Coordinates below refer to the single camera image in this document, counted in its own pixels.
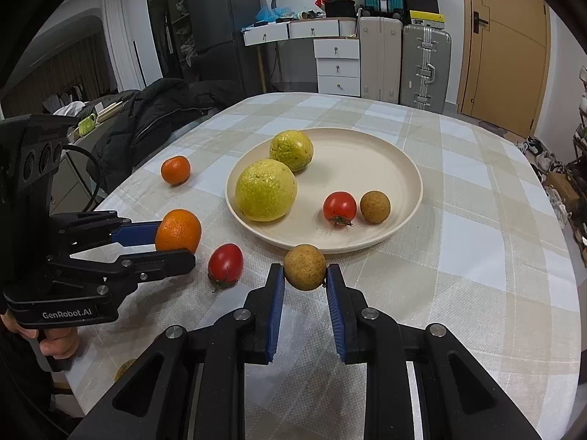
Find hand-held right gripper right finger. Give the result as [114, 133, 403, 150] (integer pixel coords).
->
[325, 263, 544, 440]

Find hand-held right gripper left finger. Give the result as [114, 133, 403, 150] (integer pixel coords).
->
[69, 263, 286, 440]

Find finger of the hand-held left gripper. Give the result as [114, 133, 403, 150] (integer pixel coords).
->
[46, 248, 197, 297]
[50, 211, 161, 257]

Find orange tangerine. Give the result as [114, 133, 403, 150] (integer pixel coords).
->
[160, 155, 192, 186]
[155, 209, 203, 254]

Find brown longan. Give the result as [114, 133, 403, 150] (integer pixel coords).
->
[360, 191, 391, 225]
[283, 244, 327, 292]

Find red tomato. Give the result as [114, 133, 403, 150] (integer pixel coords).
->
[208, 243, 244, 290]
[323, 191, 357, 227]

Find wrinkled golden passion fruit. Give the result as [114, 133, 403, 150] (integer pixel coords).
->
[114, 358, 137, 382]

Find smooth yellow passion fruit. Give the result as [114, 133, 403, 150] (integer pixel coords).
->
[235, 159, 298, 223]

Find cream round plate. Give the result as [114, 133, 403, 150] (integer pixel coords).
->
[225, 127, 423, 254]

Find wrinkled yellow-green passion fruit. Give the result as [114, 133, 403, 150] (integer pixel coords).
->
[269, 130, 315, 173]

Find person's left forearm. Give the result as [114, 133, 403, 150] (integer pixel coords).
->
[0, 330, 85, 440]

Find person's left hand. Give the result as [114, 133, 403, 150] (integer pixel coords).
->
[0, 312, 79, 360]

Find black jacket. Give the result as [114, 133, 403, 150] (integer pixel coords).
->
[98, 78, 248, 193]

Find black pole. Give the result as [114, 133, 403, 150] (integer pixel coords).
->
[133, 41, 146, 89]

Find white curtain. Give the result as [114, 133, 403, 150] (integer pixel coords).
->
[101, 0, 163, 92]

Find dark wardrobe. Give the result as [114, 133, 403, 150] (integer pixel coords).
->
[144, 0, 203, 85]

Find dark grey refrigerator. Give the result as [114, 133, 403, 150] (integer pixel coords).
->
[186, 0, 264, 95]

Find white desk with drawers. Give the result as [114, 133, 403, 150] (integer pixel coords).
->
[242, 17, 361, 95]

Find white drawer cabinet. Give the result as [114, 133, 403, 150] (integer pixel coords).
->
[314, 38, 361, 98]

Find blue plastic bag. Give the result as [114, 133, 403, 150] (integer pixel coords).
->
[254, 5, 292, 26]

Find silver suitcase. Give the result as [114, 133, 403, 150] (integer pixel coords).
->
[400, 24, 452, 111]

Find brown cardboard box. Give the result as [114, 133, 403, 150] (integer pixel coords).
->
[546, 172, 574, 198]

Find beige suitcase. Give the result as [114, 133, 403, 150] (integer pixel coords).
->
[357, 16, 404, 102]

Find scattered loose shoes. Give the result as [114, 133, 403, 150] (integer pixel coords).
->
[523, 135, 572, 227]

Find wooden shoe rack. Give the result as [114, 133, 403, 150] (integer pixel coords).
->
[566, 96, 587, 267]

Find black bag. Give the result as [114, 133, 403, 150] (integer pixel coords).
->
[323, 0, 358, 19]

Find yellow black box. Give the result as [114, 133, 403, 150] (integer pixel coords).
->
[407, 10, 446, 28]

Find wooden door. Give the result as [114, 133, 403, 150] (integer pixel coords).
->
[457, 0, 551, 138]

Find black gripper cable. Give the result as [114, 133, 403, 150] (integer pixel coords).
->
[61, 144, 102, 214]

